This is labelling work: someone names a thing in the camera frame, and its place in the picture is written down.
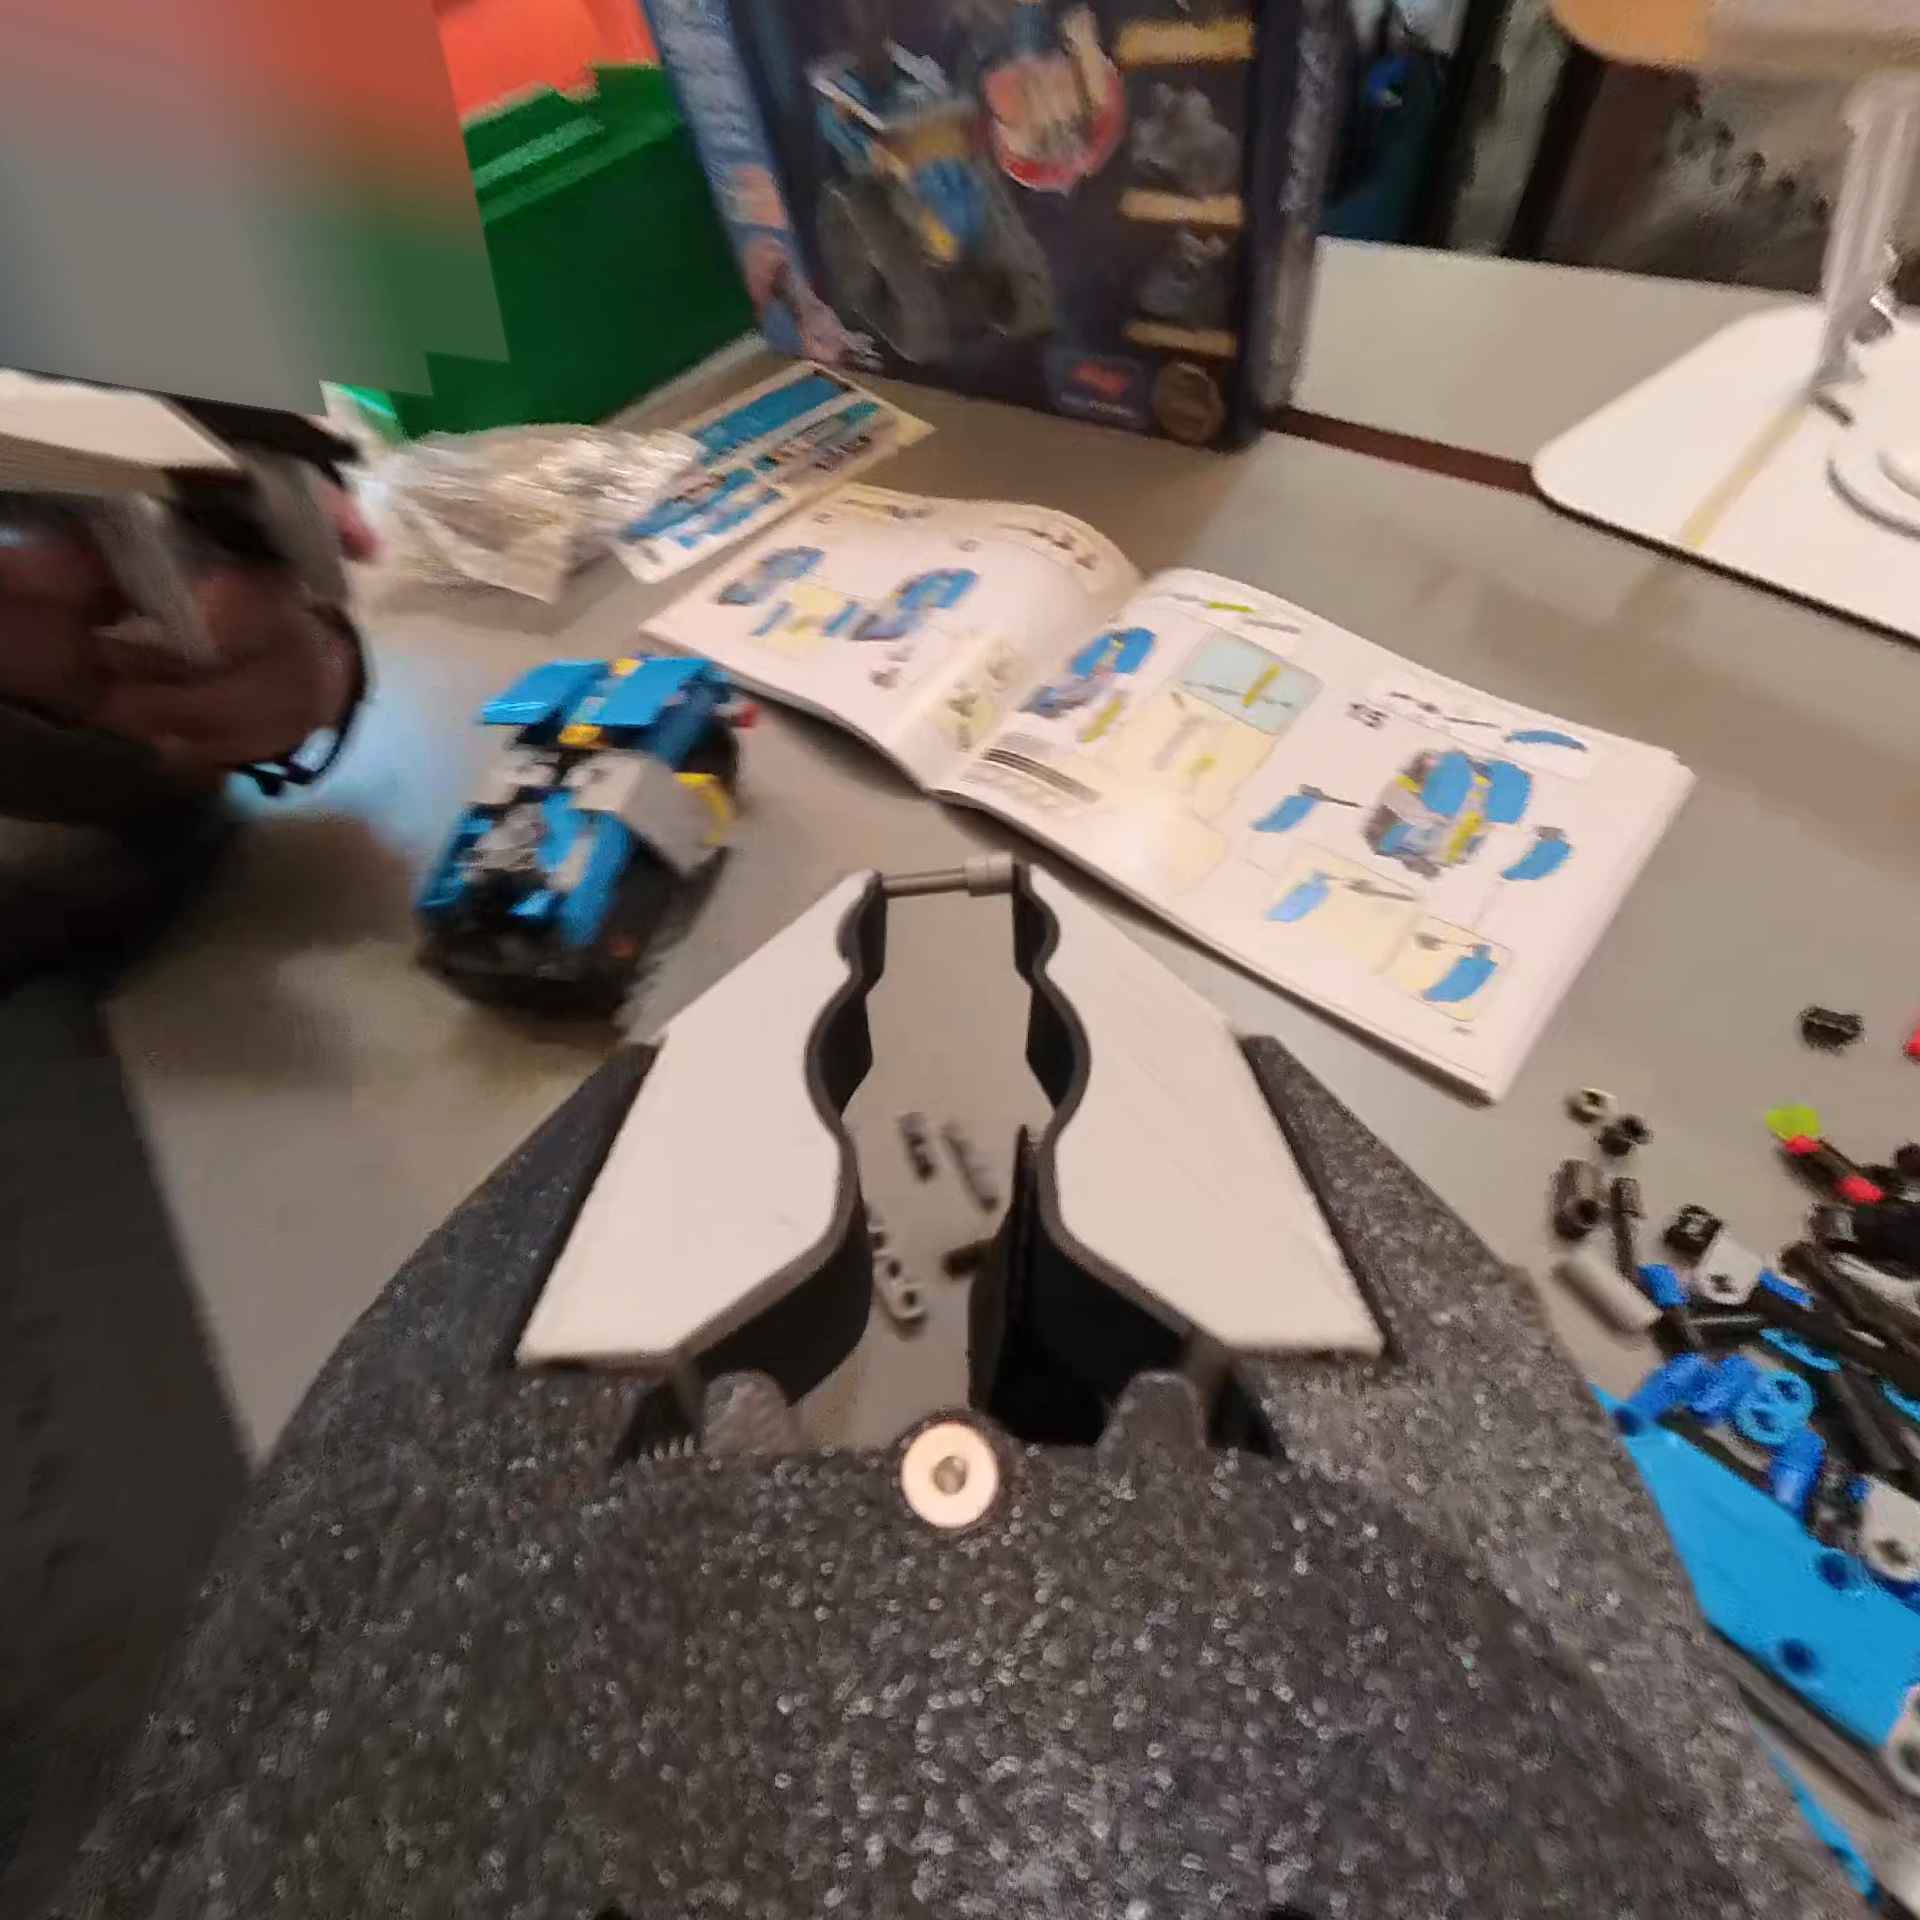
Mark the blue sticker sheet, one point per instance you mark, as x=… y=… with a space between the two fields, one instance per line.
x=764 y=436

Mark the long grey perforated beam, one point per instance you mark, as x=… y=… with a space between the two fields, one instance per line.
x=897 y=1283

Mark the blue brick toy car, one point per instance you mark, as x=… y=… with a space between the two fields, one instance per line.
x=569 y=839

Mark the bright green plastic bin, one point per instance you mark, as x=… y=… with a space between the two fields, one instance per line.
x=629 y=271

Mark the short black connector pin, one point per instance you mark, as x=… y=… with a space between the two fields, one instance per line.
x=914 y=1142

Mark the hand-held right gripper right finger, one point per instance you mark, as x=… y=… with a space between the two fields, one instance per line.
x=1201 y=1200

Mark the light grey axle pin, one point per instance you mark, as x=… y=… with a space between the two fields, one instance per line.
x=930 y=884

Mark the grey desk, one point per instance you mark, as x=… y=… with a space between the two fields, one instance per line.
x=376 y=1172

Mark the person's left forearm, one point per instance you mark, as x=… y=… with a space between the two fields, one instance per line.
x=75 y=869

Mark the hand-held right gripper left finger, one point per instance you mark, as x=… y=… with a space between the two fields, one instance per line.
x=704 y=1200

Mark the pile of loose bricks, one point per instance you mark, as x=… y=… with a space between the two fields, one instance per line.
x=1770 y=1590

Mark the dark grey connector pin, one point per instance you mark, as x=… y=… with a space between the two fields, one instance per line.
x=972 y=1166

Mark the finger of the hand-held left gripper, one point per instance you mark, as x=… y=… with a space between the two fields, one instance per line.
x=106 y=429

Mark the dark blue toy box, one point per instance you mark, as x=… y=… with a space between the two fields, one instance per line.
x=973 y=225

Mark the open instruction booklet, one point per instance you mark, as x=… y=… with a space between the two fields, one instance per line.
x=1275 y=781

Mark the white laptop stand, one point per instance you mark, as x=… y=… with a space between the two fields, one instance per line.
x=1693 y=436

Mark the orange plastic bin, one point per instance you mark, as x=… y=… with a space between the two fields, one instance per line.
x=586 y=45

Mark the crumpled clear plastic bag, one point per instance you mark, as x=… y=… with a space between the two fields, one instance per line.
x=510 y=494

